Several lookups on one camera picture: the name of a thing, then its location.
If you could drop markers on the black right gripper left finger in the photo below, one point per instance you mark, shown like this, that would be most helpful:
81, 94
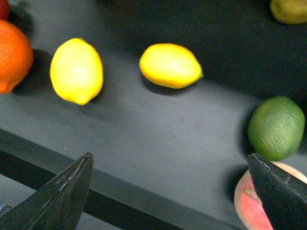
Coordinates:
57, 205

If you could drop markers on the green avocado front right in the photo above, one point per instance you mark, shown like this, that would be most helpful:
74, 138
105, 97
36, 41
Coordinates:
276, 128

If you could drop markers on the pink peach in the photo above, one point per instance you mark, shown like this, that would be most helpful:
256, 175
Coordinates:
249, 206

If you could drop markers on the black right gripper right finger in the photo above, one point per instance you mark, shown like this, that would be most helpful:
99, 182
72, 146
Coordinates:
283, 196

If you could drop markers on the orange behind left finger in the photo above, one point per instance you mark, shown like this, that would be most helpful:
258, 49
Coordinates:
16, 56

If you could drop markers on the black shelf tray near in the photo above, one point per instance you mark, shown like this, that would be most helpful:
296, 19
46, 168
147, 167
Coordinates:
163, 158

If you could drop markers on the yellow lemon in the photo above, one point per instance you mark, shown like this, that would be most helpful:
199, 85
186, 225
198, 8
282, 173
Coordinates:
170, 65
76, 72

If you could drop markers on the red apple left front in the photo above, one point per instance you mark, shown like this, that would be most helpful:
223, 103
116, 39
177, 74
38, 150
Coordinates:
4, 10

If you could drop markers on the brown kiwi lower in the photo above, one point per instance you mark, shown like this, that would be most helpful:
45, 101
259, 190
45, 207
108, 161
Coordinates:
289, 11

